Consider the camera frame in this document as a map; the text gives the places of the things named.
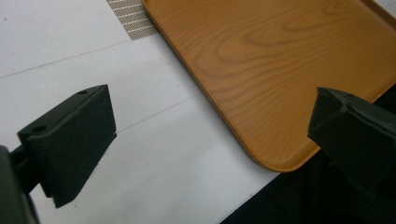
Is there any wooden tray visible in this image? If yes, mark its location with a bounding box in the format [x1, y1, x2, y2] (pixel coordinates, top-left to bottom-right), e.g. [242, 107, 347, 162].
[141, 0, 396, 174]

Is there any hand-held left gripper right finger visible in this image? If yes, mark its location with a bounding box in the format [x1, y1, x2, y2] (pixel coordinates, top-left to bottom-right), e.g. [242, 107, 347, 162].
[307, 87, 396, 224]

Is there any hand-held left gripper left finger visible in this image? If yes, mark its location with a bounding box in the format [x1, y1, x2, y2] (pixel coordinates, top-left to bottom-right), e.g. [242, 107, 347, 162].
[9, 84, 118, 209]

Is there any beige woven placemat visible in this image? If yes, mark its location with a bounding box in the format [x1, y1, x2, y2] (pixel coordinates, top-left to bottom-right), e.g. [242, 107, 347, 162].
[106, 0, 159, 41]

